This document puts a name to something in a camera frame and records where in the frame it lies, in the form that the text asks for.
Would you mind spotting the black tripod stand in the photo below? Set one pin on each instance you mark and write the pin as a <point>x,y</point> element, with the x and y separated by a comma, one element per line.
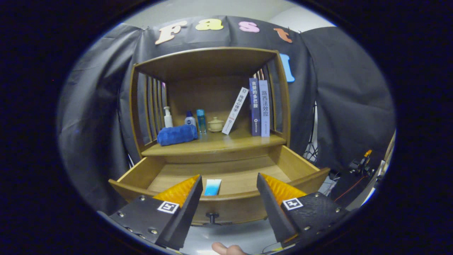
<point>313,152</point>

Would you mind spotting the beige cloth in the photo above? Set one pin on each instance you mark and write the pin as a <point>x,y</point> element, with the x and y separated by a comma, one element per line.
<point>390,152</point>

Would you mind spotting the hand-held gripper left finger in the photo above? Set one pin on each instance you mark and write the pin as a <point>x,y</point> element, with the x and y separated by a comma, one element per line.
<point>184,219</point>

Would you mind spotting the white pump bottle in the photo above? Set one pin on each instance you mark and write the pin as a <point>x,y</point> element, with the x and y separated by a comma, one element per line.
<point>168,121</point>

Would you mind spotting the light purple book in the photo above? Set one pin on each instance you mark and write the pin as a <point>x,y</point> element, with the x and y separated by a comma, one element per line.
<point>264,109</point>

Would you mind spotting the wooden cabinet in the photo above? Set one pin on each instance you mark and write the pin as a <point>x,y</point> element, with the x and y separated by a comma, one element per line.
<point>212,95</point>

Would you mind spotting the beige lidded teacup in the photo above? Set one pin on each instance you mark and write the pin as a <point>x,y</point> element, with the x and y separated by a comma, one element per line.
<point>215,125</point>

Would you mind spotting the black orange clamp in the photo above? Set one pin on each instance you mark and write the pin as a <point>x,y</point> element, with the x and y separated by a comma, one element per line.
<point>362,163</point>

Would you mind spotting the dark blue book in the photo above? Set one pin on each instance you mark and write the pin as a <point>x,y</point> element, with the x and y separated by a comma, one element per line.
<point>254,106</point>

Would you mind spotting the white book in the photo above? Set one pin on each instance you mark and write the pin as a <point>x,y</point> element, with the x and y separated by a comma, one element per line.
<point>235,110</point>

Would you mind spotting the blue tube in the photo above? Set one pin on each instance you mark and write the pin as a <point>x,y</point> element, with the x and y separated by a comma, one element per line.
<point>212,187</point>

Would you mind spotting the clear blue bottle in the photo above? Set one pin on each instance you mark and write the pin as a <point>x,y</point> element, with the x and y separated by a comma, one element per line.
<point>201,122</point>

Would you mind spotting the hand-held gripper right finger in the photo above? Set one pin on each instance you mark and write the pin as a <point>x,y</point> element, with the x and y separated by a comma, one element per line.
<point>274,212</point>

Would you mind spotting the white bottle blue cap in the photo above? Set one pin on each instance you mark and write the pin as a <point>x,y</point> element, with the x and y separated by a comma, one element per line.
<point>190,121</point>

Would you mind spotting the blue folded towel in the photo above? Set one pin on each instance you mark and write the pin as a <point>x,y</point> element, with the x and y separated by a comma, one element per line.
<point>177,135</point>

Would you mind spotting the wooden countertop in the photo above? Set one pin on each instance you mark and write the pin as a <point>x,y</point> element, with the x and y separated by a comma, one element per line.
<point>230,141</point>

